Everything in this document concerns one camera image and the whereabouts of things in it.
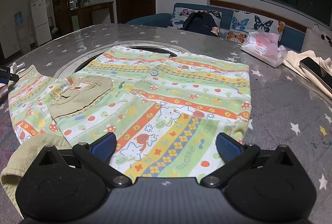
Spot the small white cloth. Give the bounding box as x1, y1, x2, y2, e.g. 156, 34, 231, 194
11, 62, 27, 75

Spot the dark wooden side table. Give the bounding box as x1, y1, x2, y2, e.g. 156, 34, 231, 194
68, 1, 115, 30

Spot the grey pillow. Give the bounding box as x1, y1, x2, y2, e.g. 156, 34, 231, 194
300, 28, 332, 55

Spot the grey star tablecloth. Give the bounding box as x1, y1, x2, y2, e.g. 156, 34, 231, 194
0, 23, 332, 224

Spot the black backpack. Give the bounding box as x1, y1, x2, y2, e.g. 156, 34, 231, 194
179, 12, 220, 37

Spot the colourful patterned child's jacket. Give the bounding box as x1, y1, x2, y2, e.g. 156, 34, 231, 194
0, 45, 253, 218

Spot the black smartphone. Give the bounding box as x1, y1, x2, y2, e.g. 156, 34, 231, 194
299, 56, 332, 93

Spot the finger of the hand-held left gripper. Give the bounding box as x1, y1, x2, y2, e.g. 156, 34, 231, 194
0, 65, 19, 85

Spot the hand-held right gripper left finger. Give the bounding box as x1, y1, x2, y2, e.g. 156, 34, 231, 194
31, 133, 133, 187

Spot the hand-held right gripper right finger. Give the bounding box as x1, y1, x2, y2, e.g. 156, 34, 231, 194
200, 133, 303, 187

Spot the small butterfly print cushion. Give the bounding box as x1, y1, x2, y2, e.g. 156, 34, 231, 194
168, 7, 223, 33

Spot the water dispenser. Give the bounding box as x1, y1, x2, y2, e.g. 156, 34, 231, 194
14, 11, 29, 46

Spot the white refrigerator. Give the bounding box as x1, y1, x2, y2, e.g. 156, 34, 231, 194
29, 0, 52, 47

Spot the cream cloth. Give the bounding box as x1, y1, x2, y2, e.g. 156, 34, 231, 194
282, 50, 332, 100

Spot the pink tissue packet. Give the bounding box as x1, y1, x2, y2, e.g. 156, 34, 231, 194
240, 31, 289, 68

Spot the blue sofa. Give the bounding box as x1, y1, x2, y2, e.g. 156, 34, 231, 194
126, 0, 332, 54

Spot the large butterfly print cushion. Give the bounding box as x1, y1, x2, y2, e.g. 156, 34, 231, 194
218, 10, 286, 43

